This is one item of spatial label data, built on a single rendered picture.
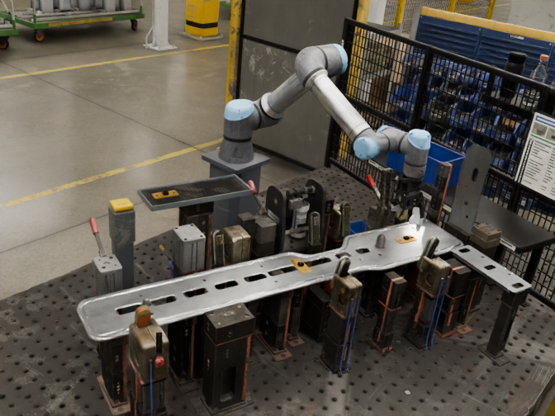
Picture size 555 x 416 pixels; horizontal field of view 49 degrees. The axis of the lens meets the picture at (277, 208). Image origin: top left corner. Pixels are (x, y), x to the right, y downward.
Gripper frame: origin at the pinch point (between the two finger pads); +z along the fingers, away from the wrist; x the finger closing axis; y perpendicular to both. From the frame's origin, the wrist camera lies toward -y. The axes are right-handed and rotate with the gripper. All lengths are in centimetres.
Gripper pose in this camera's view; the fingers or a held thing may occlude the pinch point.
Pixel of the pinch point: (410, 222)
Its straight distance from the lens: 224.0
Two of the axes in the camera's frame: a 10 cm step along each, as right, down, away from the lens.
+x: 5.1, 4.4, -7.4
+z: -0.4, 8.7, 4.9
